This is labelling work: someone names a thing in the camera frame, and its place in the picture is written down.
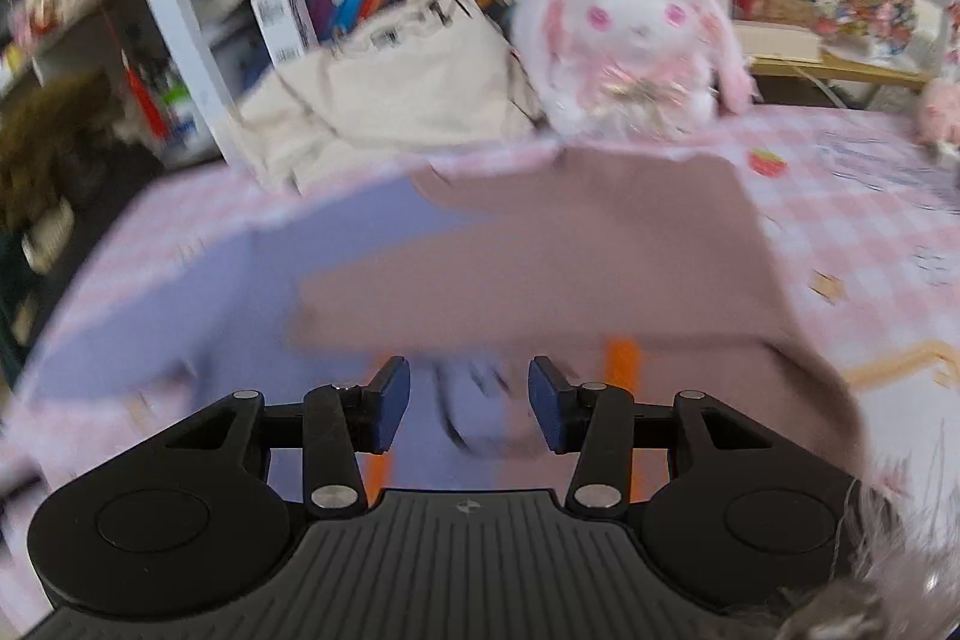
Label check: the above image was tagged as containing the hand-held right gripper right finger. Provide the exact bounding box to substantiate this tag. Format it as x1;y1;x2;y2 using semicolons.
527;355;777;522

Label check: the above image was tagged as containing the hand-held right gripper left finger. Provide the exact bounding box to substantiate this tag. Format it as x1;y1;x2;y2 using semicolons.
161;355;412;521

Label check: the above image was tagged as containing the purple and brown knit sweater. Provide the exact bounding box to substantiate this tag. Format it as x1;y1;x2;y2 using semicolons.
15;149;871;491

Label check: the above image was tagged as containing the cream canvas tote bag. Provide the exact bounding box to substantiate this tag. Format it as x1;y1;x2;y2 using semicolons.
240;0;541;195

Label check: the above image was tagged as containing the white plastic bottle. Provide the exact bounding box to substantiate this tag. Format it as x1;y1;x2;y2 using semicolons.
161;77;202;150

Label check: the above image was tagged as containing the pink checked desk mat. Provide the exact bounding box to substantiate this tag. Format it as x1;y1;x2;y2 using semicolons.
0;107;960;611

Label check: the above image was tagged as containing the white pink plush bunny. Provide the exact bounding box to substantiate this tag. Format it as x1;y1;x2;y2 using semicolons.
510;0;755;142

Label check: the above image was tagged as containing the grey fluffy fur trim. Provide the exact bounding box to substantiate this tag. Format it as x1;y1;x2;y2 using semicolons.
772;482;960;640

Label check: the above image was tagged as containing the white box with barcode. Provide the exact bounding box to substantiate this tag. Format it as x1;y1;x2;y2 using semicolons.
250;0;320;65

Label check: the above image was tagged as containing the thick white book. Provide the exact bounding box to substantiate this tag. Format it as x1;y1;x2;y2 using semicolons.
731;17;826;64

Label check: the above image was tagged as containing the small pink pig plush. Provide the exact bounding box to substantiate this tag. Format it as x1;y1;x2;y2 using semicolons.
919;77;960;146

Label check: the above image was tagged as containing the colourful bead tree ornament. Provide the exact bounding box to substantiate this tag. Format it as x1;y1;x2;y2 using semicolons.
814;0;920;60

